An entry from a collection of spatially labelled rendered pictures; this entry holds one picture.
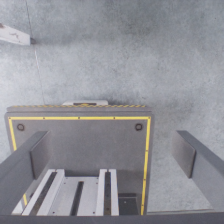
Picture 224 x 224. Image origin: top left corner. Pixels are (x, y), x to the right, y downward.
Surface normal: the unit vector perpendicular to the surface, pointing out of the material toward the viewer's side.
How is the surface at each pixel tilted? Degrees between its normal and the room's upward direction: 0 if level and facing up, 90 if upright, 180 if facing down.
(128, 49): 0
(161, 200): 0
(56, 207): 90
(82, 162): 0
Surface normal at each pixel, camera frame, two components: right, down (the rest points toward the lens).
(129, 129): 0.02, 0.26
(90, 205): 0.00, -0.96
